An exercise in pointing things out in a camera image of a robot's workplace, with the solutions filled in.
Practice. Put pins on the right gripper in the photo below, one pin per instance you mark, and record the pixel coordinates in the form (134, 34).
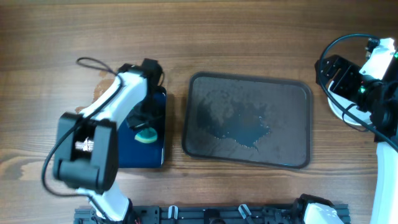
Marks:
(349, 73)

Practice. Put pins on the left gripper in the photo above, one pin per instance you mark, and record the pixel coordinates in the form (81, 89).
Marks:
(135, 121)

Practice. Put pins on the green sponge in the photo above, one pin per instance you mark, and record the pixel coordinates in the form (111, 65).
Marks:
(146, 136)

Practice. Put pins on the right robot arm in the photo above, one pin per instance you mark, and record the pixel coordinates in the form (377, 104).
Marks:
(373, 89)

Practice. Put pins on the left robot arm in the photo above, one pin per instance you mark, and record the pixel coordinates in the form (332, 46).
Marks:
(85, 156)

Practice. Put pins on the blue water tray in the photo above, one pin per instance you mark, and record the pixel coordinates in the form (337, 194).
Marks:
(136, 154)

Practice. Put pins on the dark brown serving tray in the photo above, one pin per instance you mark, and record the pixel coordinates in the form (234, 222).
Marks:
(245, 119)

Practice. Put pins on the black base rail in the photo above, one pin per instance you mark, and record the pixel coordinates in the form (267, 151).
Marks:
(280, 213)

